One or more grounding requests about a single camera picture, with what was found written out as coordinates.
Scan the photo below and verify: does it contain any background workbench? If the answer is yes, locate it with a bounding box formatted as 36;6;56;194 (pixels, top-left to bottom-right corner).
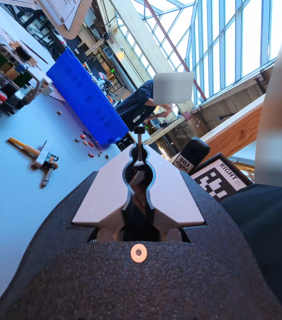
143;106;204;145

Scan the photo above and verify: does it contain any white lego truck model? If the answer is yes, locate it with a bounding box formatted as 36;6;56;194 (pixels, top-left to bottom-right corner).
0;14;54;121

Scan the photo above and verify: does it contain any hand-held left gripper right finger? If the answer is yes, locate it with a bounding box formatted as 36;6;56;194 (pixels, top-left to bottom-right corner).
142;144;205;242

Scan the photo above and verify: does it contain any person's dark clothing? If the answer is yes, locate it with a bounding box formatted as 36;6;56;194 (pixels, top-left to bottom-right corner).
220;184;282;320

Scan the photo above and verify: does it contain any glass window wall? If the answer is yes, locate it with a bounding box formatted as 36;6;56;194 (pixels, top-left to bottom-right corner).
111;0;282;100

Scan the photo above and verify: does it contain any wooden board with paper sheet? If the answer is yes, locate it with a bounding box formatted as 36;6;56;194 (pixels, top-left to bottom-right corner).
0;0;94;40

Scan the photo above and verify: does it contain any grey lego axle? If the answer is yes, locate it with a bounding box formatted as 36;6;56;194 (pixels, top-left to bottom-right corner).
136;134;144;167

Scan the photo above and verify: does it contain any wooden frame beam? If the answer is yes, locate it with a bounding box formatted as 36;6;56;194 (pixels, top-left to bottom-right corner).
201;94;267;160

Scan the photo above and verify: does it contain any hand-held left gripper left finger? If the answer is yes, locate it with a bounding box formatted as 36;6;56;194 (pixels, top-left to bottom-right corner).
72;143;139;242

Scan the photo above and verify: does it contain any grey beam gear assembly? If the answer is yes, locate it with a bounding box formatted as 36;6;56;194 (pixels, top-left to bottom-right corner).
7;137;59;188

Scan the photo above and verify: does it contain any blue plastic bin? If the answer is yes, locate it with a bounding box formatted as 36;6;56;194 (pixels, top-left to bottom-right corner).
46;47;130;148

